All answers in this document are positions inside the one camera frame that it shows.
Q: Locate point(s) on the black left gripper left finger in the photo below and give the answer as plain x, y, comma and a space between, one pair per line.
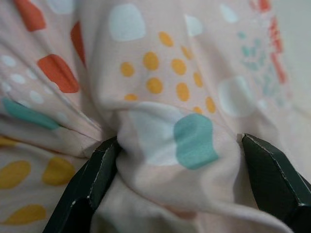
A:
97, 179

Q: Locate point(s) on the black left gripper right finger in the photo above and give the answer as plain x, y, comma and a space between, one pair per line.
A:
279, 189

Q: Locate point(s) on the pink patterned pillow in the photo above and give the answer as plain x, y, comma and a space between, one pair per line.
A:
155, 72

